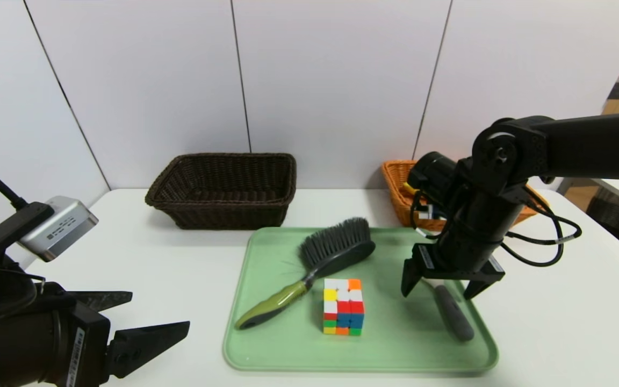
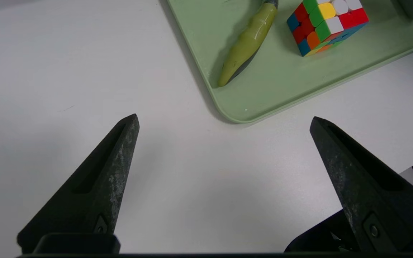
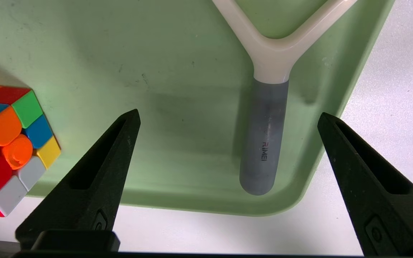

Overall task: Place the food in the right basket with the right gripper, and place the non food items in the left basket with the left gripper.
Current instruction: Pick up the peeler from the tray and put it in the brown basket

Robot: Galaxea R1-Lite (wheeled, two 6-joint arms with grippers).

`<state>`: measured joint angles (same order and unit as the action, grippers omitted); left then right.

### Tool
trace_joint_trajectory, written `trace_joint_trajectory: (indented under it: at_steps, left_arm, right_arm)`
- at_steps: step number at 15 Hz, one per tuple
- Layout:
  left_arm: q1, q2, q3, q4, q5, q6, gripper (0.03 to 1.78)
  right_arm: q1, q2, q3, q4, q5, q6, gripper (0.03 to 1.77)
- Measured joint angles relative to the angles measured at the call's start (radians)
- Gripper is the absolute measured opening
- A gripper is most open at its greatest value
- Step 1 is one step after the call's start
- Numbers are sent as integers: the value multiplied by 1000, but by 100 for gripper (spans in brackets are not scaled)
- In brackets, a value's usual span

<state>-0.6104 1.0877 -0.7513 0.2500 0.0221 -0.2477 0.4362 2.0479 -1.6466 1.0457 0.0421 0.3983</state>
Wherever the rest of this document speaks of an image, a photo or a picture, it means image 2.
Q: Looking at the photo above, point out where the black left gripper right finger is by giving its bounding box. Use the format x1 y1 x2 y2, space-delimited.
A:
309 116 413 253

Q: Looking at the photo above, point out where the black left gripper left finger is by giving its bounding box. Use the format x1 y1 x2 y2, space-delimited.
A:
16 114 141 253

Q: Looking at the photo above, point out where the multicoloured puzzle cube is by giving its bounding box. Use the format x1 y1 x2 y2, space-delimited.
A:
286 0 369 57

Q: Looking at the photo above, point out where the light green plastic tray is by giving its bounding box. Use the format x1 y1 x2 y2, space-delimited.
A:
165 0 413 124

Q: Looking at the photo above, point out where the grey brush with green handle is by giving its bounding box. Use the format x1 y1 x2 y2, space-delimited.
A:
217 0 279 88

